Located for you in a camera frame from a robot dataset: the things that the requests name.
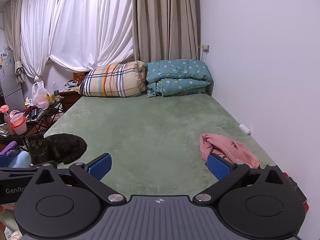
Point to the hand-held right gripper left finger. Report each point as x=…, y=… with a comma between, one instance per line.
x=100, y=167

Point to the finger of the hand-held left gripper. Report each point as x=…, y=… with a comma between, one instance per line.
x=17, y=171

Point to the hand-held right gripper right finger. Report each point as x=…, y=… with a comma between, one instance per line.
x=218, y=167

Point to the pink sweater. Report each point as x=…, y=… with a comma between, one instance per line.
x=230, y=147

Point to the light blue cloth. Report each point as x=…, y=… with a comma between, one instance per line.
x=21, y=160

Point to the purple cloth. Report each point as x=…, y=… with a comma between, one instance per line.
x=10, y=148

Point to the stack of books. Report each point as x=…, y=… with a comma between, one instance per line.
x=3, y=131

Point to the pink bucket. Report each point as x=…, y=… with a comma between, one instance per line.
x=18, y=127

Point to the black cat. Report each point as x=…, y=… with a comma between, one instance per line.
x=60, y=147

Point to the small white device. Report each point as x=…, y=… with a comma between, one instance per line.
x=245, y=129

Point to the pink vase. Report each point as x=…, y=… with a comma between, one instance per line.
x=7, y=121

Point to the bed with green sheet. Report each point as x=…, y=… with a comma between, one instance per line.
x=150, y=130

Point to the pink flower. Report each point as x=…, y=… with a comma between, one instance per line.
x=4, y=109

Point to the black folding table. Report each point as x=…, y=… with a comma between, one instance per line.
x=50, y=111

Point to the wooden nightstand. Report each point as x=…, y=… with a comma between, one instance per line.
x=71, y=100

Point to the white plastic bag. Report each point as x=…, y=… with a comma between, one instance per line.
x=40, y=96

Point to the red box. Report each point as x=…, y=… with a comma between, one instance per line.
x=298, y=192

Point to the clear water bottle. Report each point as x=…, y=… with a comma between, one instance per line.
x=56, y=92

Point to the blue paper roll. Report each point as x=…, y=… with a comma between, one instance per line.
x=72, y=84

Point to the plaid quilt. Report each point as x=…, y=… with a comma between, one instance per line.
x=115, y=80

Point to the grey fridge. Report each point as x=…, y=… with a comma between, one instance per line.
x=11, y=82

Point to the orange patterned box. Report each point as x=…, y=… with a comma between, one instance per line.
x=79, y=77

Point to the teal floral quilt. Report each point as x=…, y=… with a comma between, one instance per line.
x=177, y=77

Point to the wide beige curtain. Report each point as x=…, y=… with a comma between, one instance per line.
x=165, y=20

